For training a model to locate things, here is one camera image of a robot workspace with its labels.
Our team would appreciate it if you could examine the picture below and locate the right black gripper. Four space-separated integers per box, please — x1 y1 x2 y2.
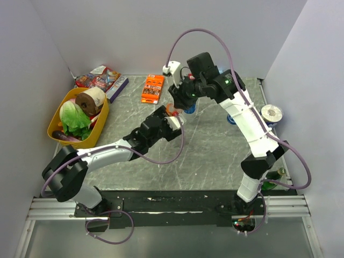
168 74 206 111

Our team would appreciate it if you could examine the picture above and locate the blue Pocari bottle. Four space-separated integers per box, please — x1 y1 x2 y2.
226 114 236 125
183 103 196 114

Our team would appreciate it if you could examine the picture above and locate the orange drink bottle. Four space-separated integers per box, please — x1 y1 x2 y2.
166 103 182 116

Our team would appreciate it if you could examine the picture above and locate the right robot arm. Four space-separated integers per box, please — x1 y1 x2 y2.
162 52 286 214

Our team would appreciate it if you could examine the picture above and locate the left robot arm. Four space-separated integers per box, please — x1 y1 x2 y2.
41 105 185 216

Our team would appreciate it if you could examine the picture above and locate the green glass bottle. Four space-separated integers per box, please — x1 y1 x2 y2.
261 167 286 191

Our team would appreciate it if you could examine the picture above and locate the red flat box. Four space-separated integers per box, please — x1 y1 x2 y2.
188 73 195 80

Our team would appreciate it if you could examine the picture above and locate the orange snack box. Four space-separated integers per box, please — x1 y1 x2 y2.
141 74 165 104

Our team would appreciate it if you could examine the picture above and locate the purple white box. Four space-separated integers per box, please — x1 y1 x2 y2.
106 76 129 103

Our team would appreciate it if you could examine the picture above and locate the yellow plastic basket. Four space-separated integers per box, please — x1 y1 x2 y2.
47 88 109 149

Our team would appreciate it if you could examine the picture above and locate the brown paper roll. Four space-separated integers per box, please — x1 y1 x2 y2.
75 87 106 117

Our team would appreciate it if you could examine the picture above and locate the colourful snack bag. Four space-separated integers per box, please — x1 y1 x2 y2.
75 65 121 92

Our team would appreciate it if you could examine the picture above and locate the green toy lettuce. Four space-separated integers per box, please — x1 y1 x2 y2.
59 101 92 141

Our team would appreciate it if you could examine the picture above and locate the purple toy eggplant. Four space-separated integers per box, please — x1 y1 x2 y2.
52 130 80 142

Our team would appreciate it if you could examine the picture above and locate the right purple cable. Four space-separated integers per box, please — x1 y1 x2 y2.
166 28 312 235

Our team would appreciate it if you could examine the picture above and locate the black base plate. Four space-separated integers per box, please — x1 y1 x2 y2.
74 190 264 229

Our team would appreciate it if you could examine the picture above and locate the aluminium rail frame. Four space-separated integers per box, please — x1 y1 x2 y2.
14 195 324 257

